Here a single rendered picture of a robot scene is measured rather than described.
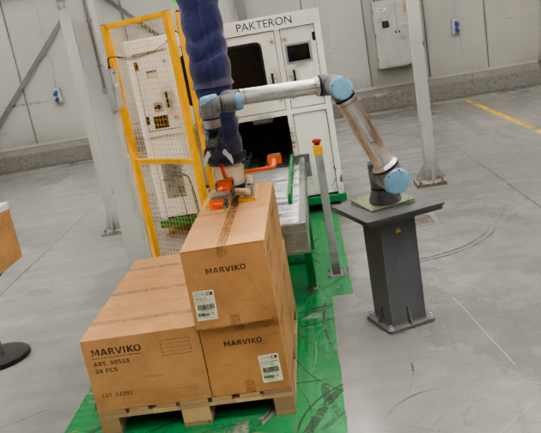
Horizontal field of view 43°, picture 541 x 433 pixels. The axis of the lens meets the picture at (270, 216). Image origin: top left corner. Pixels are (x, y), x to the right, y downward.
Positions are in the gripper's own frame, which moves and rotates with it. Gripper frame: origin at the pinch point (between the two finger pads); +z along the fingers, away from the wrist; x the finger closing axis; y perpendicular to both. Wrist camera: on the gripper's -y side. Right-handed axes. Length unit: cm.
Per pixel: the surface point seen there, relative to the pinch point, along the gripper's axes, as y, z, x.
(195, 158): 157, 20, 37
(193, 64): 32, -52, 9
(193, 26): 29, -72, 5
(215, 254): -51, 31, 2
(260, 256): -51, 35, -19
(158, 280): 30, 68, 51
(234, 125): 35.0, -16.0, -7.8
